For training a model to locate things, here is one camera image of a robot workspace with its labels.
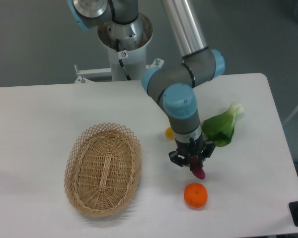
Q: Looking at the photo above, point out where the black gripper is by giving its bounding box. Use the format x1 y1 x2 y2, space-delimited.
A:
168 132 216 170

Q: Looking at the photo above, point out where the purple sweet potato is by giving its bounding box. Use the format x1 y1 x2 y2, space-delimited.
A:
189 156 206 179

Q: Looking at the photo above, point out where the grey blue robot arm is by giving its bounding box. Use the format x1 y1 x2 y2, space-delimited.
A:
68 0 225 173

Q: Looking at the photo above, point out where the yellow mango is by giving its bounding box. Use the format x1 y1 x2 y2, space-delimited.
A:
164 127 174 139

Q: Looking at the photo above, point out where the green bok choy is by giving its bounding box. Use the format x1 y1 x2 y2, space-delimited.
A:
202 102 244 147

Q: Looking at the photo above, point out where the orange tangerine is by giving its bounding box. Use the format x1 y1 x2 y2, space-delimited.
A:
183 183 208 208

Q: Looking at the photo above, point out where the woven wicker basket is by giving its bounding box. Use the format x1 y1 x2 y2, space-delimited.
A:
64 123 142 217

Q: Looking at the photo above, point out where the black cable on pedestal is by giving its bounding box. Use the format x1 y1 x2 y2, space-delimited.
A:
115 39 132 81

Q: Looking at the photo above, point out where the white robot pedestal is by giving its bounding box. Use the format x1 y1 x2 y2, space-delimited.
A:
97 13 153 81

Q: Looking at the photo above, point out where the white metal base frame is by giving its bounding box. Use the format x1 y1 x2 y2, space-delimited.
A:
74 58 165 83

